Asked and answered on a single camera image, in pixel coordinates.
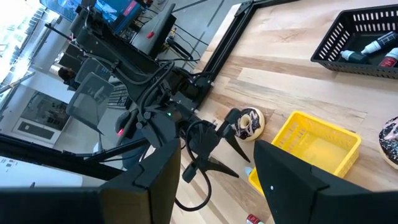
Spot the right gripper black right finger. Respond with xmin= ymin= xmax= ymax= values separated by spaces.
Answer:
xmin=253 ymin=139 xmax=330 ymax=224

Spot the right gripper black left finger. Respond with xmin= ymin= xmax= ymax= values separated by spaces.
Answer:
xmin=99 ymin=138 xmax=182 ymax=224

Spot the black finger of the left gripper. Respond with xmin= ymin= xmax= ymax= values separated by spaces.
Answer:
xmin=223 ymin=123 xmax=251 ymax=164
xmin=198 ymin=156 xmax=241 ymax=179

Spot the small brown-label bottle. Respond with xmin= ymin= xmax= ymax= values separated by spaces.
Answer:
xmin=245 ymin=213 xmax=265 ymax=224

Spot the small dark bottle white cap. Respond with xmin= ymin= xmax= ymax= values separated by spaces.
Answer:
xmin=340 ymin=49 xmax=371 ymax=65

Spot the small red-label bottle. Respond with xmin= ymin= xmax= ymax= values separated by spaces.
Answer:
xmin=377 ymin=47 xmax=398 ymax=68

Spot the small black bottle white cap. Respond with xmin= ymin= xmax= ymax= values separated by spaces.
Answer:
xmin=360 ymin=30 xmax=398 ymax=56

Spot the black mesh office chair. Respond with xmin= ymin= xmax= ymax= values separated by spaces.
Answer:
xmin=74 ymin=58 xmax=108 ymax=84
xmin=65 ymin=72 xmax=115 ymax=135

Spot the chocolate donut with swirl icing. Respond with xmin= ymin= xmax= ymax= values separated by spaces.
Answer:
xmin=233 ymin=107 xmax=266 ymax=142

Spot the yellow plastic basket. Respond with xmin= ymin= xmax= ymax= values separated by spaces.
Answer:
xmin=248 ymin=110 xmax=363 ymax=197

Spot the black computer mouse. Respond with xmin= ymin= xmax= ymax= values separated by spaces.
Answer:
xmin=114 ymin=110 xmax=139 ymax=146

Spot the black keyboard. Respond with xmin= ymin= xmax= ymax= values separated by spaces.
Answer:
xmin=107 ymin=83 xmax=131 ymax=110

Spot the grey cabinet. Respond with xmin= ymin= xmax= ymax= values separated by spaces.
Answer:
xmin=130 ymin=2 xmax=177 ymax=60

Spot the black diagonal strut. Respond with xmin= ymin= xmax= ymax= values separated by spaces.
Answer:
xmin=0 ymin=133 xmax=125 ymax=182

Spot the chocolate donut with sprinkles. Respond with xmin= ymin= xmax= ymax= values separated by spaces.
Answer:
xmin=377 ymin=116 xmax=398 ymax=170

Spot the black plastic basket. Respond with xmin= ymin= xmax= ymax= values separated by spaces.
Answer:
xmin=310 ymin=3 xmax=398 ymax=80

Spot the person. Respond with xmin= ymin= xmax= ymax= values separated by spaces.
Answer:
xmin=57 ymin=67 xmax=80 ymax=91

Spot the blue screen monitor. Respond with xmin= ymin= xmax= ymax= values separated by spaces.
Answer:
xmin=39 ymin=0 xmax=147 ymax=35

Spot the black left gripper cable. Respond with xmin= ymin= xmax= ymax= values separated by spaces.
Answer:
xmin=173 ymin=119 xmax=213 ymax=213

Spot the black aluminium table frame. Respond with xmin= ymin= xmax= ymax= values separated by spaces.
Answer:
xmin=195 ymin=0 xmax=299 ymax=108

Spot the black floor cable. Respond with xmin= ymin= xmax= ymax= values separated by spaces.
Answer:
xmin=172 ymin=23 xmax=210 ymax=47

